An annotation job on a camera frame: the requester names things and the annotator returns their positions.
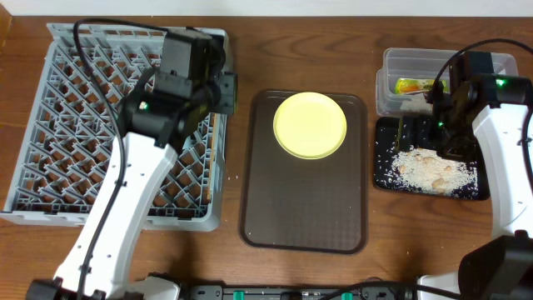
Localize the green snack wrapper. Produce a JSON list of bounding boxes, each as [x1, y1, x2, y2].
[[395, 77, 435, 95]]

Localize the rice and food scraps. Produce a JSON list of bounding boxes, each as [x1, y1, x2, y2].
[[377, 148, 478, 198]]

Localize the yellow plate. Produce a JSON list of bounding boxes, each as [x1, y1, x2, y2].
[[272, 92, 347, 160]]

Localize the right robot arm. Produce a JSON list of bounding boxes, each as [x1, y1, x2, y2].
[[396, 73, 532, 299]]

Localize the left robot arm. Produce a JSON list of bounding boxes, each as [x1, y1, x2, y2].
[[26, 67, 237, 299]]

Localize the black waste tray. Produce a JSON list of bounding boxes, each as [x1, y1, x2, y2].
[[372, 117, 490, 201]]

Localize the clear plastic bin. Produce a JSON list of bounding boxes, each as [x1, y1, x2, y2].
[[375, 47, 520, 118]]

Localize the dark brown serving tray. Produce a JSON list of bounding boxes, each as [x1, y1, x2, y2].
[[239, 90, 369, 254]]

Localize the grey dish rack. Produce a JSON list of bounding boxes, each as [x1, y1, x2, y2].
[[1, 23, 227, 232]]

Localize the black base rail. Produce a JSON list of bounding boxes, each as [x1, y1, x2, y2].
[[128, 272, 459, 300]]

